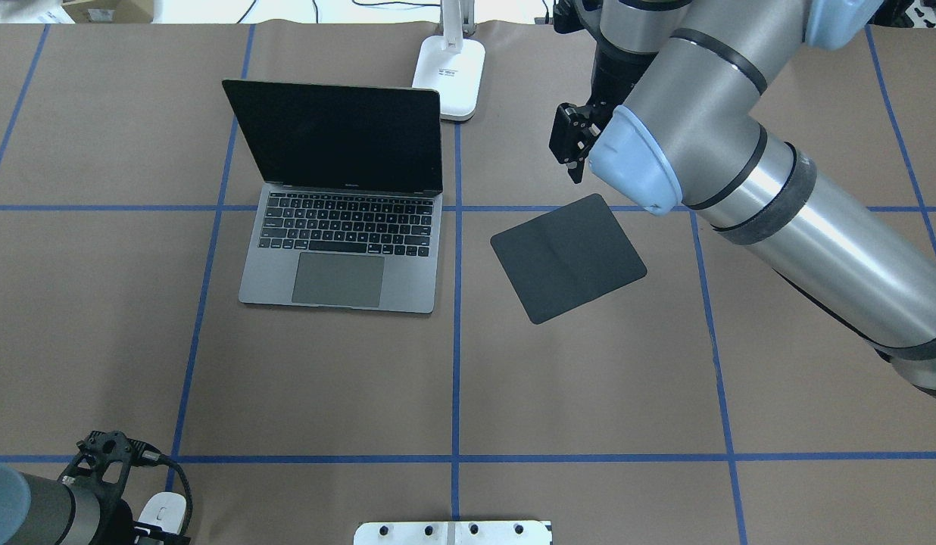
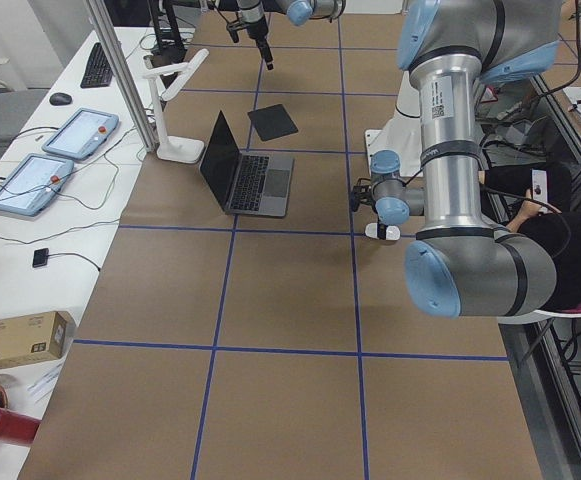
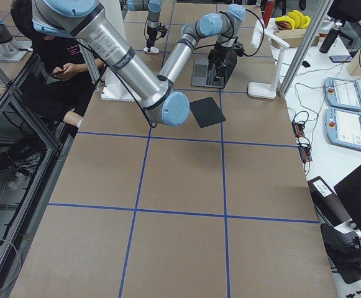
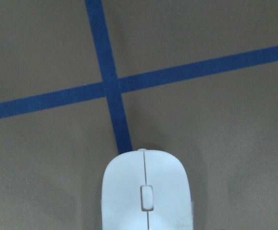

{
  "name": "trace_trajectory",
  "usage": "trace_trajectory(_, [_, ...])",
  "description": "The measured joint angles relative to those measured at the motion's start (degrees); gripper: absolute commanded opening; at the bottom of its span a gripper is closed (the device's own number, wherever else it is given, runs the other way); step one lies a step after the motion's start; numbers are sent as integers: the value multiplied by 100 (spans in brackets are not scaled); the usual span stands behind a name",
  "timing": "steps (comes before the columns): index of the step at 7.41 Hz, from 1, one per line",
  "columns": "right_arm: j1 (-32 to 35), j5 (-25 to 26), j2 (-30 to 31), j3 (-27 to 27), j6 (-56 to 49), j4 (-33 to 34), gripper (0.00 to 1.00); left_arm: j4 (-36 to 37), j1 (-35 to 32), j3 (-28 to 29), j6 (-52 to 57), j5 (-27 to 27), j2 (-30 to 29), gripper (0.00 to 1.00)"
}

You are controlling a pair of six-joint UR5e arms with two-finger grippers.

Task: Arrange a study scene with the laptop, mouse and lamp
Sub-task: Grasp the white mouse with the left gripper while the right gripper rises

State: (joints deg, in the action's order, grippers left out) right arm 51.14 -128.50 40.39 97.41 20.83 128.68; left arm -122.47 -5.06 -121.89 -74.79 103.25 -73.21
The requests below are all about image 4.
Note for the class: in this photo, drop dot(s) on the white computer mouse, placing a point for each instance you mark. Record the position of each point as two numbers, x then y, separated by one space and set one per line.
146 190

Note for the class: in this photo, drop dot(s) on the blue tape line crossing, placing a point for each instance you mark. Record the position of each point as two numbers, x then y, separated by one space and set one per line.
109 75

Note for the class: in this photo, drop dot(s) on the blue tape line long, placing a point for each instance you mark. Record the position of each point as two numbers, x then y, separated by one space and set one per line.
140 81

